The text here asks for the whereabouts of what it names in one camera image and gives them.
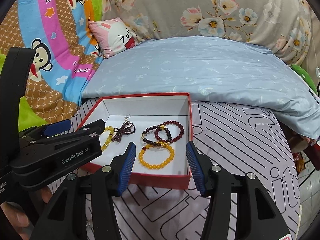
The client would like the yellow amber bead bracelet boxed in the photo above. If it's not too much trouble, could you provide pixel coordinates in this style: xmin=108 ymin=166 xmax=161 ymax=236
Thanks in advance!
xmin=100 ymin=126 xmax=116 ymax=152

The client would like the dark purple bead bracelet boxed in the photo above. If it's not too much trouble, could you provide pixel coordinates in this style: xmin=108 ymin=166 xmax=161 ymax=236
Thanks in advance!
xmin=111 ymin=120 xmax=136 ymax=144

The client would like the white cable with switch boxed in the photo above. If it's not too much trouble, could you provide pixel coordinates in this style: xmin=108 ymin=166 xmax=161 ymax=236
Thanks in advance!
xmin=310 ymin=17 xmax=320 ymax=100

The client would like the left hand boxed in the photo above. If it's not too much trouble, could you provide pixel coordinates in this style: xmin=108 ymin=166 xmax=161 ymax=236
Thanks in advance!
xmin=0 ymin=186 xmax=54 ymax=240

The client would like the orange bead bracelet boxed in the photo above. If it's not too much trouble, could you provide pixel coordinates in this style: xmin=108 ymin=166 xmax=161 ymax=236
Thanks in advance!
xmin=138 ymin=142 xmax=175 ymax=170

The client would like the red jewelry box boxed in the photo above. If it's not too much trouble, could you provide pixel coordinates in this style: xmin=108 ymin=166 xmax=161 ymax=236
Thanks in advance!
xmin=79 ymin=93 xmax=192 ymax=190

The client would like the cartoon monkey bedsheet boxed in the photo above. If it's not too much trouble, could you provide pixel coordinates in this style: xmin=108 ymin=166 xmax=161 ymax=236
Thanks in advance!
xmin=1 ymin=0 xmax=103 ymax=130

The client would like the dark red bead bracelet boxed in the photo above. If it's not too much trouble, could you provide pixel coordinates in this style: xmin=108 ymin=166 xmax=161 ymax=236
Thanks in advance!
xmin=154 ymin=120 xmax=185 ymax=144

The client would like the pink cat cushion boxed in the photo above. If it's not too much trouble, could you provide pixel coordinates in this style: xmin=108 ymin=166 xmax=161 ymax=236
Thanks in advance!
xmin=88 ymin=17 xmax=136 ymax=58

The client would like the green plastic object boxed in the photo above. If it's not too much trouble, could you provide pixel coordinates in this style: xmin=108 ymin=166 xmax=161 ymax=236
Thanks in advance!
xmin=291 ymin=64 xmax=318 ymax=94

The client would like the grey floral quilt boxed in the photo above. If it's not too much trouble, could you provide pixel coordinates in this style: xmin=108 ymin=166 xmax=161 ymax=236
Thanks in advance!
xmin=103 ymin=0 xmax=311 ymax=64

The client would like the light blue pillow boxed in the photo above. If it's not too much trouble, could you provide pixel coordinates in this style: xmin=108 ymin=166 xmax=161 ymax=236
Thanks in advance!
xmin=82 ymin=36 xmax=319 ymax=139

